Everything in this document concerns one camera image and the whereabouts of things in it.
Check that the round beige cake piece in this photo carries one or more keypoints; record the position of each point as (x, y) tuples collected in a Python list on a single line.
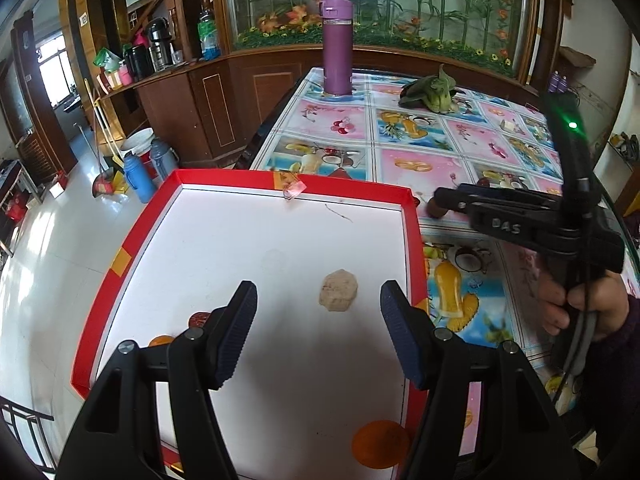
[(338, 291)]

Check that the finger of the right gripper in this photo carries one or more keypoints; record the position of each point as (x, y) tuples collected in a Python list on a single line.
[(470, 199), (518, 196)]

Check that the dark jujube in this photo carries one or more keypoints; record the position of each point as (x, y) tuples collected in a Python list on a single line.
[(198, 319)]

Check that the purple thermos bottle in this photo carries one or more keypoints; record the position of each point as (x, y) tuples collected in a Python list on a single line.
[(336, 19)]

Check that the colourful fruit print tablecloth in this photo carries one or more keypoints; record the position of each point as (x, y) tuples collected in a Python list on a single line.
[(481, 288)]

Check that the red white box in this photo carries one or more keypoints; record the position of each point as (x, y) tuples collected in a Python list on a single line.
[(307, 379)]

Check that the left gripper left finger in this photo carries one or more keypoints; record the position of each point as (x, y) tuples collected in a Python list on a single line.
[(231, 331)]

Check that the green bok choy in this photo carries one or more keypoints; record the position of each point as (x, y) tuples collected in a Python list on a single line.
[(435, 92)]

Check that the purple bottles pair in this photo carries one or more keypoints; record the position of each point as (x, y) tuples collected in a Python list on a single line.
[(558, 83)]

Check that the brown longan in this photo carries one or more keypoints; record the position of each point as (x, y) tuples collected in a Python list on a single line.
[(434, 211)]

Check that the white bucket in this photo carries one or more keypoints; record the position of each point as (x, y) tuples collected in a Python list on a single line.
[(138, 143)]

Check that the grey thermos flask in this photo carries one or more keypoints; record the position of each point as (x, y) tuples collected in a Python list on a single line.
[(164, 159)]

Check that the black thermos jug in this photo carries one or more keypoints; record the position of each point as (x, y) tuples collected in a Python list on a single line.
[(160, 44)]

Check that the blue thermos flask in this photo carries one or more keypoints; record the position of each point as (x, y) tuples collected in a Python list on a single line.
[(138, 178)]

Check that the small white cube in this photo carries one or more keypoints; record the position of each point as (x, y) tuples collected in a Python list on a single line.
[(508, 126)]

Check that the orange tangerine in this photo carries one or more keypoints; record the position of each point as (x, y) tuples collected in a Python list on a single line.
[(380, 444), (161, 340)]

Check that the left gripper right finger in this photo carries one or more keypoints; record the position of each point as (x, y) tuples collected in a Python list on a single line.
[(411, 332)]

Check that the green plastic bottle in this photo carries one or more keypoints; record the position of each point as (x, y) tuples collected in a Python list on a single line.
[(207, 32)]

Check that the person right hand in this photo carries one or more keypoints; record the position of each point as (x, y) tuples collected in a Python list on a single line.
[(607, 296)]

